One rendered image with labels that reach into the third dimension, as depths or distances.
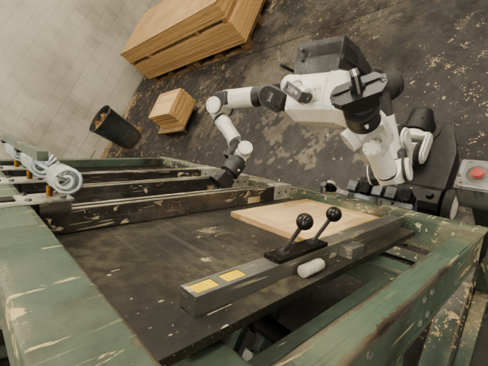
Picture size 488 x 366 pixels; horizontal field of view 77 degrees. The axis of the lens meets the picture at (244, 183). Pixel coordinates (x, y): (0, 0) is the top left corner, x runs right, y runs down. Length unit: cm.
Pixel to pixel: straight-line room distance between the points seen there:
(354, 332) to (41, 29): 640
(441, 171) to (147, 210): 175
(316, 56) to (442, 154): 128
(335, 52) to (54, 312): 109
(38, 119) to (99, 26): 213
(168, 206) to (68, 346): 78
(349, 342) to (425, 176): 181
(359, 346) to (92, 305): 35
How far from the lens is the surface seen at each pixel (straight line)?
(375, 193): 155
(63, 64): 649
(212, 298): 59
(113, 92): 672
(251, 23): 476
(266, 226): 104
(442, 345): 133
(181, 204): 114
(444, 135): 236
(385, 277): 99
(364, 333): 52
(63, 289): 50
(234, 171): 133
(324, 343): 48
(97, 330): 40
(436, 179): 220
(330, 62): 121
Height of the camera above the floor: 211
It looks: 42 degrees down
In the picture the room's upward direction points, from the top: 53 degrees counter-clockwise
